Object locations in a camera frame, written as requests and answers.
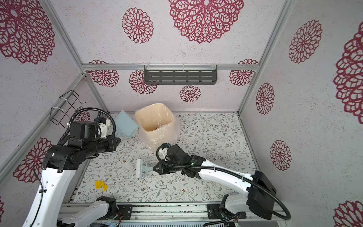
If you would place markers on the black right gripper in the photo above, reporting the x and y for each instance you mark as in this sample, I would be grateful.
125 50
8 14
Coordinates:
163 170

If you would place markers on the dark grey wall shelf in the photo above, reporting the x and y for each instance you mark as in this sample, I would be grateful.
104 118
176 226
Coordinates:
180 76

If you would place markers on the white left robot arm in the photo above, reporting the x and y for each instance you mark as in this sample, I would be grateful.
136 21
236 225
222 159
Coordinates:
87 140

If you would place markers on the yellow paper scrap left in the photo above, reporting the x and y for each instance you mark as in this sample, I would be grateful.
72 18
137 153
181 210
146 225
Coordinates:
101 184

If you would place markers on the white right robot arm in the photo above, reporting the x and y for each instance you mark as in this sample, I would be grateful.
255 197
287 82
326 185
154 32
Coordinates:
254 191

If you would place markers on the light blue white brush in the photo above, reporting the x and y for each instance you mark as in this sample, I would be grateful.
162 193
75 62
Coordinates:
143 168

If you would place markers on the cream bin with plastic liner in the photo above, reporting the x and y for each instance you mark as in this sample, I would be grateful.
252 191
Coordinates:
157 125

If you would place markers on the black wire wall basket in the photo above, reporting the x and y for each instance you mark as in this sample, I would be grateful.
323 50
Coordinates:
61 115

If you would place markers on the light blue plastic dustpan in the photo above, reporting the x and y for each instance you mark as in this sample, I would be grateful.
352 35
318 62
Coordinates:
125 125

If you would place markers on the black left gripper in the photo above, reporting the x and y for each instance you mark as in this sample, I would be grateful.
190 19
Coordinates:
113 145

